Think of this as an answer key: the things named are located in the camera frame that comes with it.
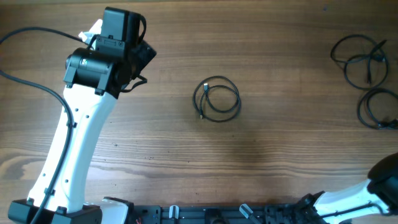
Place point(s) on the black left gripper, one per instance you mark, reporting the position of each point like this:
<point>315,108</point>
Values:
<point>145,53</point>

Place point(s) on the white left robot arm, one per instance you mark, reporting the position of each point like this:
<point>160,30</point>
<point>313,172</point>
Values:
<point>110,63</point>

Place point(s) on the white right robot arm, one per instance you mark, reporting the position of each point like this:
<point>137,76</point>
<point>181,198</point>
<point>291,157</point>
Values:
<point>376,195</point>

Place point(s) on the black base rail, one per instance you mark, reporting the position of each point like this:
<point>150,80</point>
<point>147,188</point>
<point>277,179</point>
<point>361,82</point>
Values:
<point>269,214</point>

